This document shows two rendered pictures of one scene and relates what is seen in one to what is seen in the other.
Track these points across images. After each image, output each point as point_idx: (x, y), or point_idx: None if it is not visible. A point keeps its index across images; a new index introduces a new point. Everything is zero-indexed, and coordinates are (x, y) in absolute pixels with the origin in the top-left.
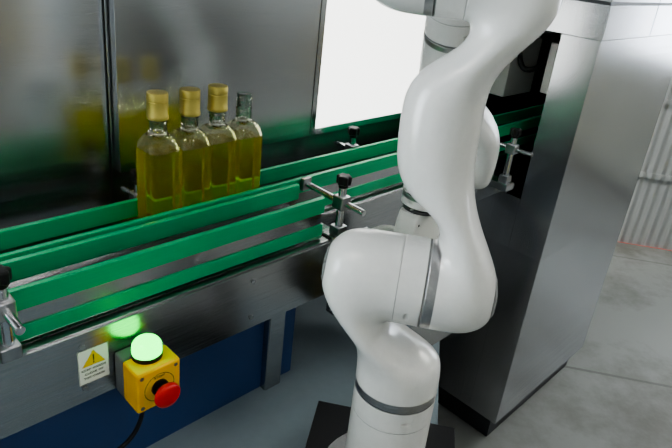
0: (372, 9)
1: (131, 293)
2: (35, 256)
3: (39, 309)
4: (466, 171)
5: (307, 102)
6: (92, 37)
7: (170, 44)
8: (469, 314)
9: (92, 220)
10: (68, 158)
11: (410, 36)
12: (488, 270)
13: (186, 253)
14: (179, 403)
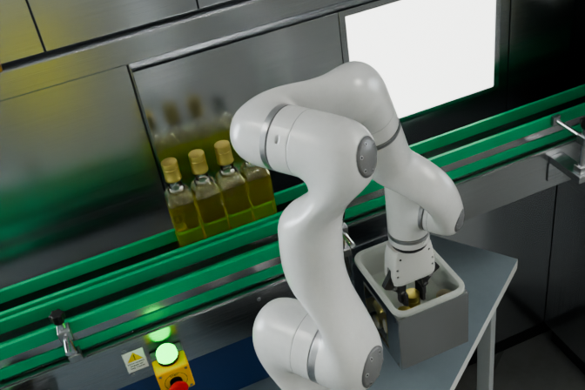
0: (406, 13)
1: (156, 314)
2: (92, 289)
3: (91, 329)
4: (324, 285)
5: None
6: (131, 110)
7: (191, 104)
8: (339, 386)
9: (143, 248)
10: (131, 194)
11: (465, 22)
12: (352, 356)
13: (194, 285)
14: (218, 379)
